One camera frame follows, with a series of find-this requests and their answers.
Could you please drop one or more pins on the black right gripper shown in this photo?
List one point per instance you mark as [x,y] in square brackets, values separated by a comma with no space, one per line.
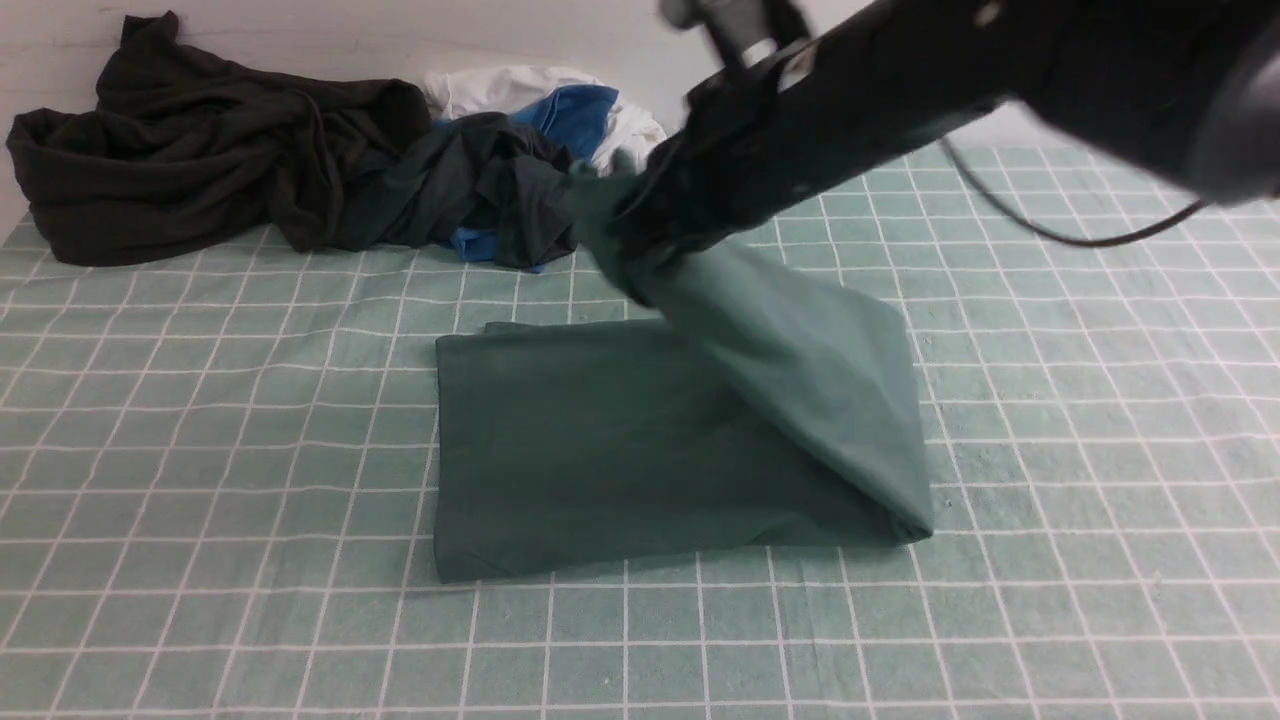
[757,140]

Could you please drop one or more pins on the green long-sleeve top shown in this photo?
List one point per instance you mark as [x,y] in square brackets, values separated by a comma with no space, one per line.
[761,406]

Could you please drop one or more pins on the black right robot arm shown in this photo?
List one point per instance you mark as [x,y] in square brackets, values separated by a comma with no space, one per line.
[1184,90]

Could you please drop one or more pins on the blue crumpled garment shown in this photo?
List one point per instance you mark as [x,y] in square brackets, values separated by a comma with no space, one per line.
[518,220]

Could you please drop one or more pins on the dark teal crumpled garment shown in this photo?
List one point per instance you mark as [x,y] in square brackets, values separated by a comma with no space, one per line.
[415,198]

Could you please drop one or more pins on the white crumpled garment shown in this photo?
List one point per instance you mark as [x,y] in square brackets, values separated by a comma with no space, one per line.
[520,95]

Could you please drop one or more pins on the black-brown crumpled garment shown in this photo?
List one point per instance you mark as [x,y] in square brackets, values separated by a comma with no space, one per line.
[186,150]

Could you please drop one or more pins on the green checkered table cloth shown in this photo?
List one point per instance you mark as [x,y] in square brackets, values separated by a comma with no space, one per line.
[219,487]

